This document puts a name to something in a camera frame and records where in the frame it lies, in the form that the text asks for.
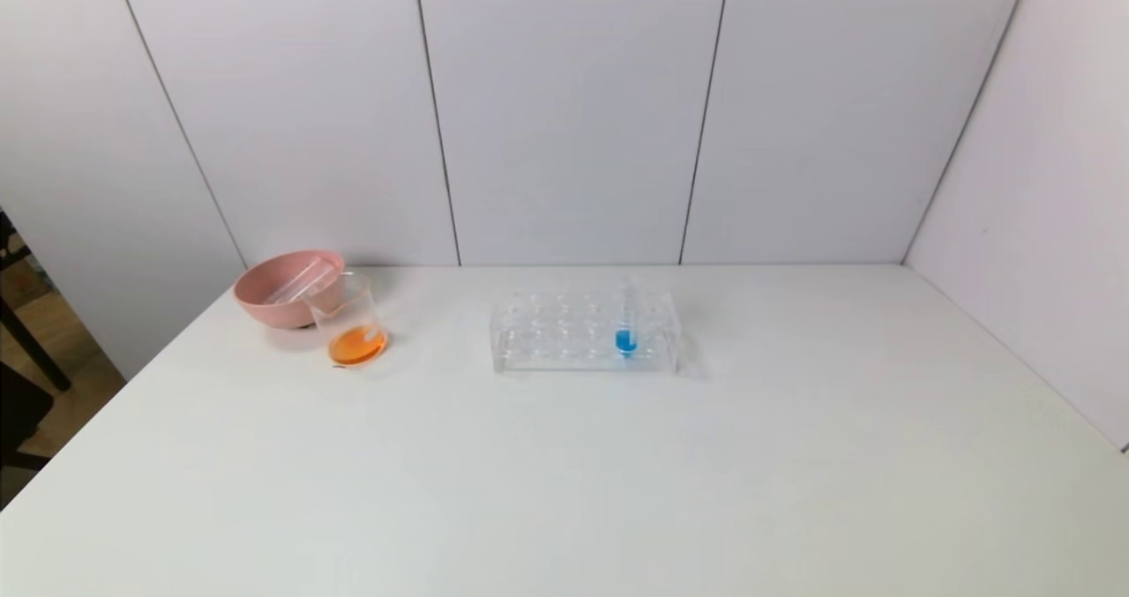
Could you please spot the pink plastic bowl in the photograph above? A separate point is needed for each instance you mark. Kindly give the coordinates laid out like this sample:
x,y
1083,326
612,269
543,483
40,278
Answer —
x,y
265,310

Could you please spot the black angular panel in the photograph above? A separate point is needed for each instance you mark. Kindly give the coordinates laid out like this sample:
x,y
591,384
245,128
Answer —
x,y
18,412

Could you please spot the test tube with blue pigment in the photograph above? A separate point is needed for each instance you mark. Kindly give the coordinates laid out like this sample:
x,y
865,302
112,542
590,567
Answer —
x,y
625,341

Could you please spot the test tube with yellow pigment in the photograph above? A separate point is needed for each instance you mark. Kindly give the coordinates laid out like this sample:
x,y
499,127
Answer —
x,y
319,284

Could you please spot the clear acrylic test tube rack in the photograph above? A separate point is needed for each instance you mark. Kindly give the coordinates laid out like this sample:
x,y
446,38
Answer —
x,y
564,350

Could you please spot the clear glass beaker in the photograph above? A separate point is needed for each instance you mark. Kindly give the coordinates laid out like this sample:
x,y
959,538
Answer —
x,y
357,346

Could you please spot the black metal stand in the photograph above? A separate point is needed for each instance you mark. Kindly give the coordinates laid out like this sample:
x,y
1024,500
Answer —
x,y
31,350

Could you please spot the test tube with red pigment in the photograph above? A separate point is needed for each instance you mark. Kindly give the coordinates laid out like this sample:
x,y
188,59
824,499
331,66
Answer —
x,y
291,284

